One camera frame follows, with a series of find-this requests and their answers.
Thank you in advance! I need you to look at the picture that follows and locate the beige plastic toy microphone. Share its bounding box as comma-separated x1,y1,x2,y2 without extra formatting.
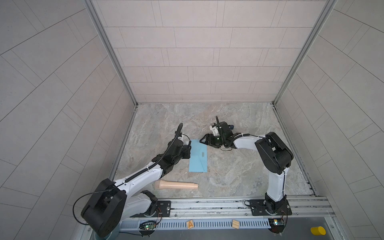
154,180,199,190

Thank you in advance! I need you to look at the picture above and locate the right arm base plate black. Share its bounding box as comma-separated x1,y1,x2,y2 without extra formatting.
245,200,293,216

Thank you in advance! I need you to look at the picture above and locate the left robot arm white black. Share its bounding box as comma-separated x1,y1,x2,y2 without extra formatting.
81,124,192,239

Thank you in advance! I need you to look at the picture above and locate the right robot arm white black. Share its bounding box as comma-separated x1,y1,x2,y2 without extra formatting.
200,119,294,217

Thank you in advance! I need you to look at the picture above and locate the yellow cylinder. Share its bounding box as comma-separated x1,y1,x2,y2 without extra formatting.
311,226,327,236

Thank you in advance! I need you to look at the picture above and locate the wooden letter A block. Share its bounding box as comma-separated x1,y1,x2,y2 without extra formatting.
187,220,195,230

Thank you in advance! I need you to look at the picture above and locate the aluminium mounting rail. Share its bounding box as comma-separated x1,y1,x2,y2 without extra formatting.
124,196,336,220

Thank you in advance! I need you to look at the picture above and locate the circuit board with wires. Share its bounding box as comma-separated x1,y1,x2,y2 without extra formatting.
139,221,157,231
268,219,286,234

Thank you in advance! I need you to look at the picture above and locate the teal paper envelope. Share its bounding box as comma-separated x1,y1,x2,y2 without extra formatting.
189,140,208,173

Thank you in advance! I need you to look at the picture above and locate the plain wooden block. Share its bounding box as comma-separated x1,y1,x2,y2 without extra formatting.
232,220,240,229

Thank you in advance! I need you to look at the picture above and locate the right circuit board with wires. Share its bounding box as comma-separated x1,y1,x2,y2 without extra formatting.
268,219,286,234

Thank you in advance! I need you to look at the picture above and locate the left circuit board with wires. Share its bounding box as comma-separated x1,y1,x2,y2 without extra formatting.
139,221,157,231

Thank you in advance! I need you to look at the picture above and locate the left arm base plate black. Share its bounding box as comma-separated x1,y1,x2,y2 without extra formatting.
143,201,171,218

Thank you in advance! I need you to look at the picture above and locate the grey slotted cable duct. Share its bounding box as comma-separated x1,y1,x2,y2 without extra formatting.
120,218,271,231

